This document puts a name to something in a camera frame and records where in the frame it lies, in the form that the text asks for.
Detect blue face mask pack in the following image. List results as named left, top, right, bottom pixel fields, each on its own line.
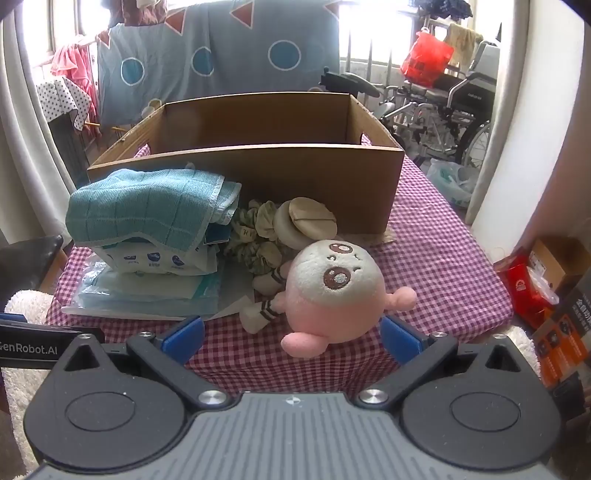
left=62, top=255, right=221, bottom=320

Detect pink round plush toy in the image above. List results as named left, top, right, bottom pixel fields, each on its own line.
left=273, top=240, right=417, bottom=359

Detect white wet wipes pack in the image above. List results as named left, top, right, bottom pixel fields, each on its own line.
left=92, top=239, right=218, bottom=276

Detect green fabric scrunchie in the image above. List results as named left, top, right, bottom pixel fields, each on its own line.
left=223, top=200, right=287, bottom=275

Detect teal towel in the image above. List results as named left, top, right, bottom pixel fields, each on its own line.
left=65, top=169, right=242, bottom=254

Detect beige round powder puffs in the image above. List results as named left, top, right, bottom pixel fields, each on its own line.
left=273, top=197, right=338, bottom=251

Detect pink checkered tablecloth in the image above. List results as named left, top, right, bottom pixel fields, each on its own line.
left=44, top=133, right=515, bottom=384

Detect red snack bag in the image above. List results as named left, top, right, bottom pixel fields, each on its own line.
left=494, top=253, right=559, bottom=330

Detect orange black product box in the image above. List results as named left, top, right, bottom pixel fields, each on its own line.
left=530, top=276, right=591, bottom=416

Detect small open cardboard box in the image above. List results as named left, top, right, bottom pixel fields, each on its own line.
left=528, top=236, right=590, bottom=292

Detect brown cardboard box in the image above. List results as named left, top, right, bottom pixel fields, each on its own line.
left=87, top=92, right=405, bottom=234

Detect black wheelchair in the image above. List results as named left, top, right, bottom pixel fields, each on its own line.
left=320, top=41, right=500, bottom=169

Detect polka dot white cloth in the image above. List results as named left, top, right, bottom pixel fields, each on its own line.
left=36, top=76, right=91, bottom=131

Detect red plastic bag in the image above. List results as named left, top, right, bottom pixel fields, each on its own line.
left=401, top=30, right=454, bottom=87

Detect blue patterned hanging blanket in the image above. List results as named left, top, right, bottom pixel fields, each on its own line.
left=97, top=1, right=339, bottom=126

